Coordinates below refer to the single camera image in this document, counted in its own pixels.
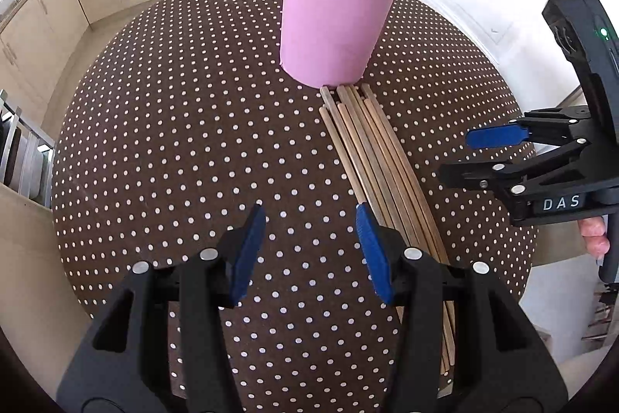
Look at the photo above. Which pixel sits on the wooden furniture frame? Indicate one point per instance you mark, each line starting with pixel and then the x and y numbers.
pixel 602 316

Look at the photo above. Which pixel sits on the person's right hand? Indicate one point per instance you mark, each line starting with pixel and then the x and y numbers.
pixel 594 239

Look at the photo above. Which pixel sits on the pink paper cup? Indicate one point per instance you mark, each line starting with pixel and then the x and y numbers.
pixel 333 16

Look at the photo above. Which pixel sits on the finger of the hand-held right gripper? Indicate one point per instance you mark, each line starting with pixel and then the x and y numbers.
pixel 476 175
pixel 498 136

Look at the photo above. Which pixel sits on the bundle of wooden chopsticks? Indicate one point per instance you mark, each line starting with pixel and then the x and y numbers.
pixel 382 161

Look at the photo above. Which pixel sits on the brown polka dot tablecloth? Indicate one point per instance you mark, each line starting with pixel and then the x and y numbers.
pixel 193 127

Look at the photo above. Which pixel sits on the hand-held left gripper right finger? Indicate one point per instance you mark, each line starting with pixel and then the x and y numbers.
pixel 372 243

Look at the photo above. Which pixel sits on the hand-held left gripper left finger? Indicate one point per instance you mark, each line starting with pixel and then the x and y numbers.
pixel 249 248

